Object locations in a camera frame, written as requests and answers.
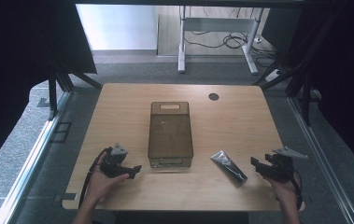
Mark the aluminium floor rail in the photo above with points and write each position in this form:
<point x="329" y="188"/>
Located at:
<point x="324" y="165"/>
<point x="31" y="161"/>

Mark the black curtain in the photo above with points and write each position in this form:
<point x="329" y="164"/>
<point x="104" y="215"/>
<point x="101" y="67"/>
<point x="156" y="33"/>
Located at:
<point x="346" y="77"/>
<point x="16" y="62"/>

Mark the white power strip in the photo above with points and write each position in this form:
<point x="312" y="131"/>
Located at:
<point x="273" y="75"/>

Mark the brown translucent storage box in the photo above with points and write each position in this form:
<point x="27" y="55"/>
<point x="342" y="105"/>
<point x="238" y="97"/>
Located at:
<point x="170" y="137"/>

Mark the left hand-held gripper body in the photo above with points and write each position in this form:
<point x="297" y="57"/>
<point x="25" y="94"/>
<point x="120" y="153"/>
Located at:
<point x="113" y="164"/>

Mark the person's right hand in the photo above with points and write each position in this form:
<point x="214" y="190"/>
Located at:
<point x="285" y="189"/>

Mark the black overhead bar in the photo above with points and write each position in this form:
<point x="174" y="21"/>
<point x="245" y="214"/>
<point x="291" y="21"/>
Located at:
<point x="190" y="2"/>

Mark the person's left hand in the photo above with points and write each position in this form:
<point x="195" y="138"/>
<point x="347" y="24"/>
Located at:
<point x="101" y="183"/>

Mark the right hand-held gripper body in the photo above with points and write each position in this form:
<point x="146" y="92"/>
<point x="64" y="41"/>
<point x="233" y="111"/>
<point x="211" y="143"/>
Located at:
<point x="282" y="166"/>

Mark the dark grey squeeze tube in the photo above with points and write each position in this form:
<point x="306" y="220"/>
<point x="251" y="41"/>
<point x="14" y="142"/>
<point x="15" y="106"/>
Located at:
<point x="229" y="168"/>

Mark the black rectangular floor bracket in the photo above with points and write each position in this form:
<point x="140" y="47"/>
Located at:
<point x="61" y="132"/>

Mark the round black table grommet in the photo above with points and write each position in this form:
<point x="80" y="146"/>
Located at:
<point x="213" y="96"/>

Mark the black metal stand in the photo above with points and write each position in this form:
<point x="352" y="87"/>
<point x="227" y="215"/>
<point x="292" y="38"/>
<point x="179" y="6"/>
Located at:
<point x="52" y="93"/>
<point x="306" y="99"/>

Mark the white desk frame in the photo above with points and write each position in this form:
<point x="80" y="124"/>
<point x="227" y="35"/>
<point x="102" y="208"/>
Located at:
<point x="218" y="24"/>

